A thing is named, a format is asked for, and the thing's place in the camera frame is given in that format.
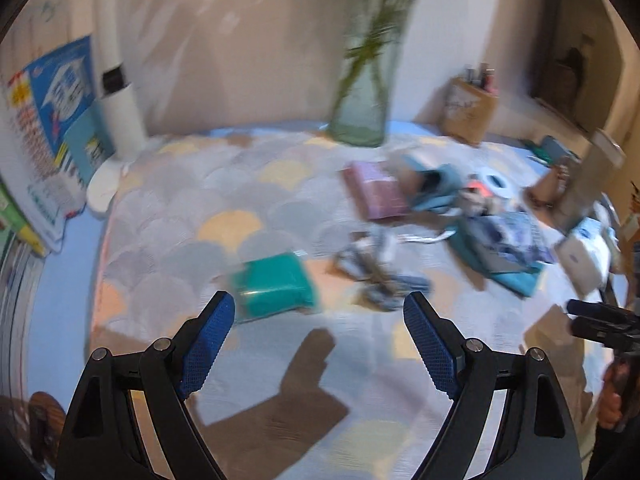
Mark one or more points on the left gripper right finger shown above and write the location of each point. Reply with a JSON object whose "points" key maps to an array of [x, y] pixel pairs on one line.
{"points": [[536, 437]]}

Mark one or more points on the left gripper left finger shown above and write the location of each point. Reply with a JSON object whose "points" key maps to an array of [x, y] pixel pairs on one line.
{"points": [[101, 438]]}

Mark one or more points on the brown beige plush item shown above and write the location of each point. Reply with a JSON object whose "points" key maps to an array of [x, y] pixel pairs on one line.
{"points": [[474, 203]]}

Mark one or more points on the orange red cloth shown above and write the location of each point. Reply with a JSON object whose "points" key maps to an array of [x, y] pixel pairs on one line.
{"points": [[477, 188]]}

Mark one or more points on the slate blue cloth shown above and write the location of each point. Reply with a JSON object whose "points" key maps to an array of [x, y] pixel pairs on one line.
{"points": [[438, 188]]}

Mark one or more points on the teal green cloth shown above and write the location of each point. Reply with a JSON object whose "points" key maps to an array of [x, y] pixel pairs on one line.
{"points": [[269, 286]]}

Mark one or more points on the grey blue patterned socks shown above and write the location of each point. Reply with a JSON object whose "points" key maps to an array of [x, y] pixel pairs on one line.
{"points": [[371, 258]]}

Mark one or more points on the pink purple cloth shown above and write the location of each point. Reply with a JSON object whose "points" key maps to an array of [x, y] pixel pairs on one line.
{"points": [[377, 193]]}

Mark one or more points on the blue white patterned cloth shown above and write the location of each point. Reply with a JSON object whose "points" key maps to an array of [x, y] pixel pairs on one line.
{"points": [[513, 234]]}

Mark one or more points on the person's right hand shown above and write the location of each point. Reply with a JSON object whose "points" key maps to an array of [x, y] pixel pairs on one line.
{"points": [[608, 410]]}

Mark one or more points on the white tissue pack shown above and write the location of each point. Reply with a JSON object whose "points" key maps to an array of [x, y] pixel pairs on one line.
{"points": [[585, 256]]}

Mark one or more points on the small tan handbag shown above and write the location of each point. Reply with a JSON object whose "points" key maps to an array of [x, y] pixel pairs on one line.
{"points": [[549, 188]]}

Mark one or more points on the tall beige thermos bottle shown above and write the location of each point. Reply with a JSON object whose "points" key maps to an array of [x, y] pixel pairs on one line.
{"points": [[588, 181]]}

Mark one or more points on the white tape roll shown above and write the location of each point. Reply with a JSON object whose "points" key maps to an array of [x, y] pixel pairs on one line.
{"points": [[496, 183]]}

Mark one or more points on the woven pen holder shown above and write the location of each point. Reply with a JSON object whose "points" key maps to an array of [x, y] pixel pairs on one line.
{"points": [[467, 112]]}

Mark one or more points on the pens in holder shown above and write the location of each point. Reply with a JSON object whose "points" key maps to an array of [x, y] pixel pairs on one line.
{"points": [[482, 77]]}

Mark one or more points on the patterned scallop tablecloth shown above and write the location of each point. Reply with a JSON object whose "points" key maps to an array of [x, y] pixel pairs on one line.
{"points": [[330, 386]]}

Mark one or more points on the stack of books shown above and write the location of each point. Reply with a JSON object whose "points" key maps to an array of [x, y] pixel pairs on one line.
{"points": [[54, 138]]}

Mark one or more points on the green glass vase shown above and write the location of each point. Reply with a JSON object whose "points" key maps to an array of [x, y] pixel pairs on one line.
{"points": [[362, 99]]}

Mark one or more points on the white desk lamp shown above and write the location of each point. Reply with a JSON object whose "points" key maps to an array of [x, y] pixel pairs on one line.
{"points": [[118, 108]]}

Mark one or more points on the green flower bouquet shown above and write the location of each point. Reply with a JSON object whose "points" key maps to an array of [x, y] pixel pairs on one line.
{"points": [[382, 5]]}

